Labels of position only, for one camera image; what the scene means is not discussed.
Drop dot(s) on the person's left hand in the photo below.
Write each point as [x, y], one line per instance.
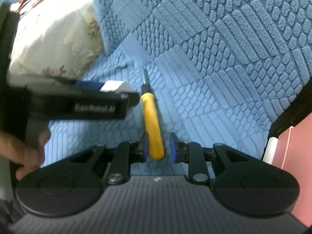
[29, 158]

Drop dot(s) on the pink storage box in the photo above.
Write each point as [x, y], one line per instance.
[293, 154]

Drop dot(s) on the black sofa frame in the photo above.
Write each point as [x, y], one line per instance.
[297, 111]

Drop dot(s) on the blue textured sofa cover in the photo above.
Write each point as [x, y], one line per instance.
[221, 70]

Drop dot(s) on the white rectangular block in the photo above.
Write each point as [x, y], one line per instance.
[114, 85]

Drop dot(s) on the yellow handled screwdriver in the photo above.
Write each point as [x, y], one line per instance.
[151, 123]

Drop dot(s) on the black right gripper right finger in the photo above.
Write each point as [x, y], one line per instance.
[196, 156]

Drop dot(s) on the floral white pillow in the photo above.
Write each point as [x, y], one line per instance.
[58, 38]

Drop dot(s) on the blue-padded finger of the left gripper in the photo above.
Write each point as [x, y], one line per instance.
[88, 85]

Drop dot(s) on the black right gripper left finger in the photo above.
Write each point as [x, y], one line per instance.
[112, 165]

